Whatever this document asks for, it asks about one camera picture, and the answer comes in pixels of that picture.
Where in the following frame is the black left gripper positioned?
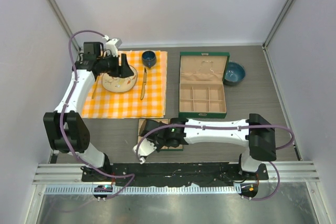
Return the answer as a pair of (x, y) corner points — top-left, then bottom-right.
(97, 52), (134, 79)

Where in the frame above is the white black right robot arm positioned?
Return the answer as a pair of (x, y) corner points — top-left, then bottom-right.
(133, 113), (277, 179)

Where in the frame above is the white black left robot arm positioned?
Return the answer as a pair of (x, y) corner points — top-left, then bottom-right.
(43, 38), (134, 182)

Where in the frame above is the green jewelry tray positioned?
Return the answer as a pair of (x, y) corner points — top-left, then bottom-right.
(137, 119), (183, 152)

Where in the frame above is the green jewelry box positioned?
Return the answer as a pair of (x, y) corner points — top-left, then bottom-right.
(178, 51), (230, 119)

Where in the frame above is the cream plate with branch pattern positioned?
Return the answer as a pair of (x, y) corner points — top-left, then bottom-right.
(102, 66), (138, 93)

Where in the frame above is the gold knife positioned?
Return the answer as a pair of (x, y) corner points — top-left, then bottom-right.
(140, 68), (147, 100)

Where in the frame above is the dark blue ceramic mug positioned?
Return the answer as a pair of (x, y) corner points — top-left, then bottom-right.
(141, 50), (157, 69)

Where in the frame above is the yellow white checkered cloth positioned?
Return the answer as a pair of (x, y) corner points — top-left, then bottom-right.
(81, 50), (168, 119)

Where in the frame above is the gold fork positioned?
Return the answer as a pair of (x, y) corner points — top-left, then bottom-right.
(91, 76), (100, 99)

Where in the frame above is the blue ceramic bowl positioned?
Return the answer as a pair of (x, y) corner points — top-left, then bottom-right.
(224, 61), (246, 87)

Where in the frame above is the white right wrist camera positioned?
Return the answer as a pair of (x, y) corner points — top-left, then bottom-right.
(133, 139), (156, 164)

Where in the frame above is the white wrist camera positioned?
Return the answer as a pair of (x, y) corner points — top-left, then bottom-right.
(133, 139), (156, 164)
(103, 35), (122, 57)

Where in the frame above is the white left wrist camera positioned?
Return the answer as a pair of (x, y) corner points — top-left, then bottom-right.
(103, 35), (122, 57)

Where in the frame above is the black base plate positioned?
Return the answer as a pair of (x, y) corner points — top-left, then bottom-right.
(81, 162), (269, 187)

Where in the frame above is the silver chain necklace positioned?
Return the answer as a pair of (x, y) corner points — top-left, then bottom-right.
(197, 60), (214, 74)

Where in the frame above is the aluminium front rail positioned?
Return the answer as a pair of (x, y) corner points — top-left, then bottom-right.
(33, 161), (319, 198)

